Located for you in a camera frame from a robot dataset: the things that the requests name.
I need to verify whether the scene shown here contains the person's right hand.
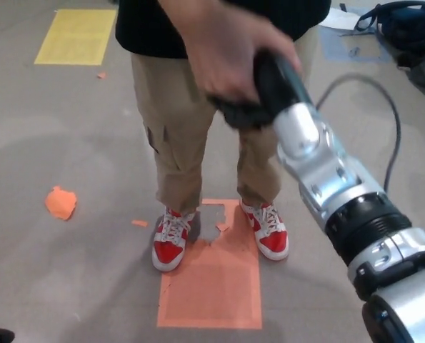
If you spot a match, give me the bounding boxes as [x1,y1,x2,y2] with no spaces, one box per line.
[157,0,304,103]

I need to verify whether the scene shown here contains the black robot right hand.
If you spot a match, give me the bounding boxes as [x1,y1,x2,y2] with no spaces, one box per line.
[206,51,316,130]

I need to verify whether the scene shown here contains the blue paper sheet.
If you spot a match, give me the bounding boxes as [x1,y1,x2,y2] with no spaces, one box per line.
[319,26,391,64]

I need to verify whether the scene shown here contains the black t-shirt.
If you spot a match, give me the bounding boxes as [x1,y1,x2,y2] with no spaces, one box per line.
[114,0,333,60]

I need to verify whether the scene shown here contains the white paper sheet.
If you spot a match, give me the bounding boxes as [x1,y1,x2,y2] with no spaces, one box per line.
[319,7,359,31]

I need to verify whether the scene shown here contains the khaki cargo trousers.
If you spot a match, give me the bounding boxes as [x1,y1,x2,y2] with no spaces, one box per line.
[130,31,322,217]

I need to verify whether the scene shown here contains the crumpled orange paper piece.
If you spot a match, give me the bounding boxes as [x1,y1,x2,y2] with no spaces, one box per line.
[44,185,78,222]

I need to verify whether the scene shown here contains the dark blue backpack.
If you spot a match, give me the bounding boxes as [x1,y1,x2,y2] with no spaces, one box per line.
[354,0,425,96]

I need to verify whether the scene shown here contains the red white left sneaker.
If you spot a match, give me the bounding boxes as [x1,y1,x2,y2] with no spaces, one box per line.
[239,199,291,261]

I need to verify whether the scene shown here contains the red white sneaker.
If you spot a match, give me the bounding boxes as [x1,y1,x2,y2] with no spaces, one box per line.
[239,199,291,261]
[151,207,199,273]

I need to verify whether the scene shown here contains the yellow floor tape rectangle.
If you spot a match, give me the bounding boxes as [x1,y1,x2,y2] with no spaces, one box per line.
[33,9,117,66]

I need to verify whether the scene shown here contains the red white right sneaker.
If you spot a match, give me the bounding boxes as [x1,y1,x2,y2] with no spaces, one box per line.
[151,207,199,273]

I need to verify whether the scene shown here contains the orange floor tape rectangle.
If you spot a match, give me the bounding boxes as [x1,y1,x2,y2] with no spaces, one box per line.
[156,199,263,329]

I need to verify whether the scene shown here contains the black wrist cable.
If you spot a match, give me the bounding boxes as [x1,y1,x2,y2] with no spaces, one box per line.
[314,73,402,194]

